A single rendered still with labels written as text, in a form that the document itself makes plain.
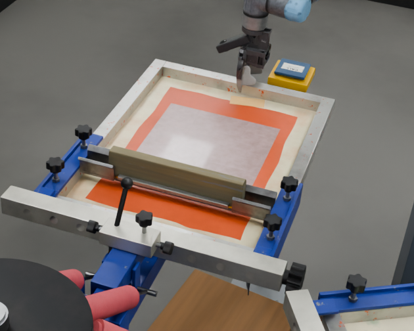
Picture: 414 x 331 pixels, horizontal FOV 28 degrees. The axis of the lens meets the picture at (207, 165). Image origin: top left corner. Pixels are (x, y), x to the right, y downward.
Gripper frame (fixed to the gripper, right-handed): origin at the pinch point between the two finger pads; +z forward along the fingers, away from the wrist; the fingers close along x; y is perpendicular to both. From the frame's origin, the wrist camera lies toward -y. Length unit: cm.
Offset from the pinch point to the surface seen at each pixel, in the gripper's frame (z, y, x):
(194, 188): -3, 5, -60
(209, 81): 0.6, -9.8, -1.8
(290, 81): 2.9, 12.9, 12.9
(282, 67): 1.1, 8.8, 17.8
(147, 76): -0.9, -27.3, -9.6
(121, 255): -6, 0, -92
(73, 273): -10, -5, -106
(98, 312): -21, 8, -123
